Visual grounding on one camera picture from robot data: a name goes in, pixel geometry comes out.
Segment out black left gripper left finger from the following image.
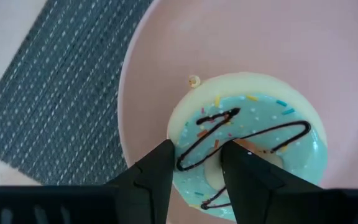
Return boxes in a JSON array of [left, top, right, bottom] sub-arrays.
[[104, 139, 176, 224]]

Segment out large mint chocolate-drizzle donut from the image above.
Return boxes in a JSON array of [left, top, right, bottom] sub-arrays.
[[166, 72, 328, 222]]

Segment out pink round plate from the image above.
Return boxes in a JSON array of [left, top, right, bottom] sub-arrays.
[[117, 0, 358, 224]]

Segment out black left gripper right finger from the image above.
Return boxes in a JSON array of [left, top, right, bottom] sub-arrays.
[[220, 140, 354, 224]]

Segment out dark grey woven placemat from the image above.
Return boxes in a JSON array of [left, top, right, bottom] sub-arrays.
[[0, 0, 155, 186]]

